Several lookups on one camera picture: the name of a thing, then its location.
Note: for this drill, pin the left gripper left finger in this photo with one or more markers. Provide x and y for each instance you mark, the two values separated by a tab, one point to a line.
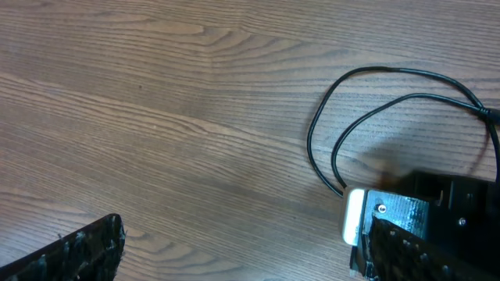
91	253

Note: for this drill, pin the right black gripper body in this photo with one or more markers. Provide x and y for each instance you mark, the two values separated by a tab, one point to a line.
457	214

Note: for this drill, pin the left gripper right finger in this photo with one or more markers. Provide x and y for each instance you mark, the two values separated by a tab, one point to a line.
398	255

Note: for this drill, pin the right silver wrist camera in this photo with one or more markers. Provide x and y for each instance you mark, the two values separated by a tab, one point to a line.
353	205

